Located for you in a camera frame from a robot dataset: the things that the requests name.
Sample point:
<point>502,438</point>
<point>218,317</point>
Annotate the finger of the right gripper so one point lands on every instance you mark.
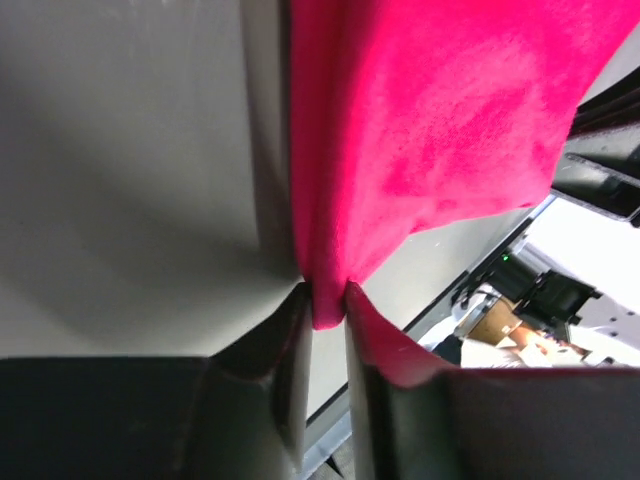
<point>599,168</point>

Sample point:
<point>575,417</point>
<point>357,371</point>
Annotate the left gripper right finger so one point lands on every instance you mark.
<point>417,416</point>

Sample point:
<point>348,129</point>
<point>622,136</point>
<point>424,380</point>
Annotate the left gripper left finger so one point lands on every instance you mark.
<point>239,414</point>

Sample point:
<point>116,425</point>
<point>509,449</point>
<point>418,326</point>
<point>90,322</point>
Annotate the red t shirt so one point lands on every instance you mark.
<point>410,115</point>

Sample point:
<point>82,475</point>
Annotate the cardboard box background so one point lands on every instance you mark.
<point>495,322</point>

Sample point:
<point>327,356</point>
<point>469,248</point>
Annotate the black equipment background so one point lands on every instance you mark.
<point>549,299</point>

